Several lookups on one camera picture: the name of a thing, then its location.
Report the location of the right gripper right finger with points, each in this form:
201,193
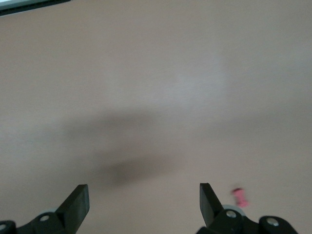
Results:
209,209

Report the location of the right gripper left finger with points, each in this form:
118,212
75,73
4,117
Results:
75,207

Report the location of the red letter I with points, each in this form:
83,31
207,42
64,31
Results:
240,197

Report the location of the brown table cover sheet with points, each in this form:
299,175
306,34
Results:
156,73

